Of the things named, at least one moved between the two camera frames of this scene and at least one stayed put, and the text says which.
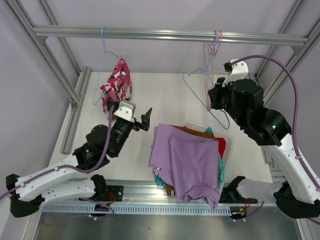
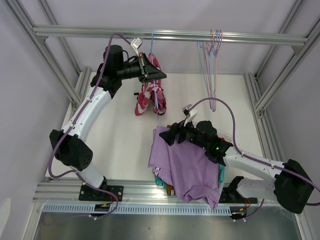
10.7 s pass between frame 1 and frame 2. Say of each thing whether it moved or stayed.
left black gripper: moved
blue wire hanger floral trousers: moved
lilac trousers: stayed
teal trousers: stayed
